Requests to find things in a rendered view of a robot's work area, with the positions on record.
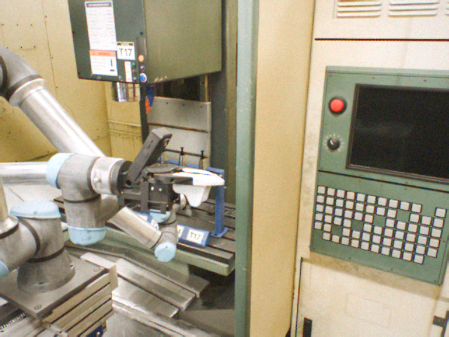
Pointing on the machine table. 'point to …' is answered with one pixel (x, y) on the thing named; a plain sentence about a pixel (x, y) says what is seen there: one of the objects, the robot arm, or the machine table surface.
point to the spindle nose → (125, 92)
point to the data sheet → (101, 25)
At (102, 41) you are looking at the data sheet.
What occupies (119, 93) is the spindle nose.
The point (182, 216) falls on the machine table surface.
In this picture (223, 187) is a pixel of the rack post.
